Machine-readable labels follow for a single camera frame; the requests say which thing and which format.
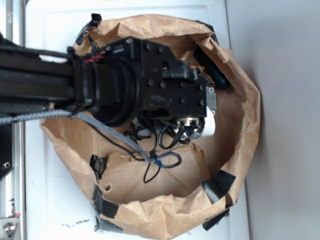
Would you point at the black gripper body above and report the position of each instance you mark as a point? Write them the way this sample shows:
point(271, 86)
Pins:
point(148, 82)

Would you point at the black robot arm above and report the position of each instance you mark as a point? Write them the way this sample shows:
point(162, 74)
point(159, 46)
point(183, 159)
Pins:
point(33, 81)

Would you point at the orange spiral seashell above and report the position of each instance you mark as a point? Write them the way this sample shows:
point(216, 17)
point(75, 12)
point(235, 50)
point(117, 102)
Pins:
point(197, 67)

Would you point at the dark grey rock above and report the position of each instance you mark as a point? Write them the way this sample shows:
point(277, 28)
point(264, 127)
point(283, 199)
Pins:
point(210, 81)

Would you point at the dark teal oblong object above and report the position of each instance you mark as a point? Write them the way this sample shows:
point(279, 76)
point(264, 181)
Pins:
point(212, 69)

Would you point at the brown paper bag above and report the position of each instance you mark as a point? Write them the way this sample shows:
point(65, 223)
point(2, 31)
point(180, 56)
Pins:
point(207, 183)

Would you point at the black metal bracket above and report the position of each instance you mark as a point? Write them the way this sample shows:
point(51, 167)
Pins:
point(6, 151)

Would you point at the silver aluminium rail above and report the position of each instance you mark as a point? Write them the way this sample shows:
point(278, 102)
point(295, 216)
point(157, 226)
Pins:
point(13, 214)

